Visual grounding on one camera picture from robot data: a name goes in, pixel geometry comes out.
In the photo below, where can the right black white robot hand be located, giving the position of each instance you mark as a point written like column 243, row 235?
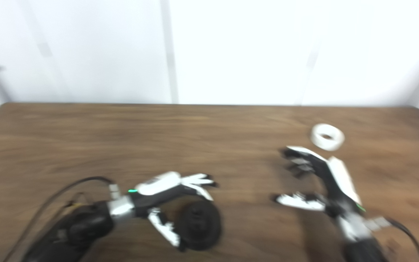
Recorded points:
column 336, row 189

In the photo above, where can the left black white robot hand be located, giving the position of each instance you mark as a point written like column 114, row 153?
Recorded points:
column 155, row 196

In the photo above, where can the round black plastic part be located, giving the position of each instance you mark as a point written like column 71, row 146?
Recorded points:
column 202, row 225

